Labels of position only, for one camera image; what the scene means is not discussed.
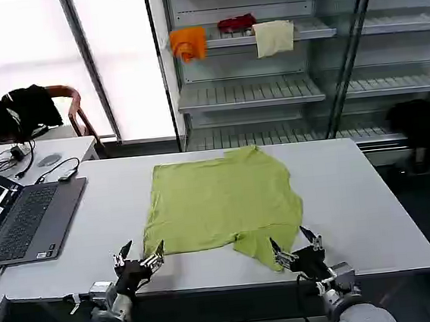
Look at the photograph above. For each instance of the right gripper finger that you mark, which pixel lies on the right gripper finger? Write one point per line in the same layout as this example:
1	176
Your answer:
283	257
314	239

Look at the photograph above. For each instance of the black power adapter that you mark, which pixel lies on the black power adapter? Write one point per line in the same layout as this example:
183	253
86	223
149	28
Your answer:
18	153

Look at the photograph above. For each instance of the grey open laptop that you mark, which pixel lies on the grey open laptop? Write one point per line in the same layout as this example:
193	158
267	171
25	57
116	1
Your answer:
30	217

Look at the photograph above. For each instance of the brown wooden chair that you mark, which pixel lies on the brown wooden chair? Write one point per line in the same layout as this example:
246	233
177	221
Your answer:
75	113

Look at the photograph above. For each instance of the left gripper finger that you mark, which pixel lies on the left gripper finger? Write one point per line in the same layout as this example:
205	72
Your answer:
122	256
154	261

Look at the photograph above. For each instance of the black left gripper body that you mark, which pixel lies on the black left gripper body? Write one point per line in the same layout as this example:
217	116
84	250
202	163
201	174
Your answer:
132	275

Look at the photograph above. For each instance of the black office chair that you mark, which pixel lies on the black office chair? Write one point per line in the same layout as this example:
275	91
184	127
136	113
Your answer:
421	122

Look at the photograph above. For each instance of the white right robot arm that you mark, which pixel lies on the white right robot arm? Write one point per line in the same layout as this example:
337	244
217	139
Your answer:
350	304

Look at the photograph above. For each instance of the black jacket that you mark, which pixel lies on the black jacket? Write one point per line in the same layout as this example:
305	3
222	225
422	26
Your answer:
34	106

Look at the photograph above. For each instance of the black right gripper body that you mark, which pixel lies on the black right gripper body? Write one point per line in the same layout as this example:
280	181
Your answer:
311	261

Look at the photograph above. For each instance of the white side desk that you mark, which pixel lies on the white side desk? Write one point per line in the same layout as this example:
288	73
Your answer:
73	148

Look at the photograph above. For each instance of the grey window frame post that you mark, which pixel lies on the grey window frame post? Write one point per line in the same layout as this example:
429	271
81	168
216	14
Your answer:
91	66

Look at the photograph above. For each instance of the grey metal shelf rack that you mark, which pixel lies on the grey metal shelf rack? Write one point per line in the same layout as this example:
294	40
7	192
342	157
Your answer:
250	93

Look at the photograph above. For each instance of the green t-shirt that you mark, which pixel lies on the green t-shirt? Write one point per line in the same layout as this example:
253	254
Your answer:
219	202

